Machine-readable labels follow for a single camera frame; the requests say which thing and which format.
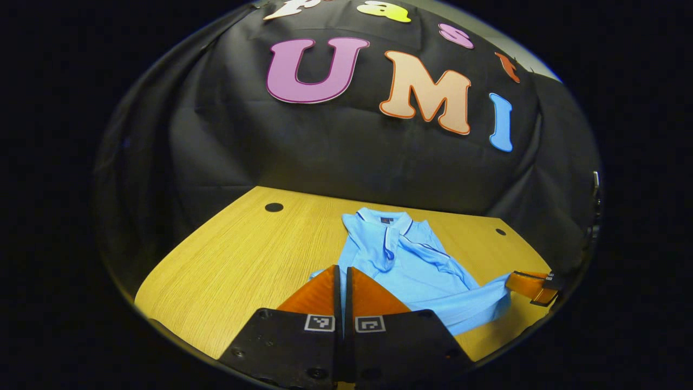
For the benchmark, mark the black backdrop cloth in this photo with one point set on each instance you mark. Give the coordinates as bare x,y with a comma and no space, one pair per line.
325,146

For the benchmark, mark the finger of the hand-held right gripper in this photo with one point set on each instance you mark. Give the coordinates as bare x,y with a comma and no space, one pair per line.
528,281

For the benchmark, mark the light blue polo T-shirt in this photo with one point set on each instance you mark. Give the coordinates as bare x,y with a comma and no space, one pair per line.
422,271

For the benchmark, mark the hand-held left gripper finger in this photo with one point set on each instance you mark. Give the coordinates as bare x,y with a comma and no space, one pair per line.
338,298
349,298

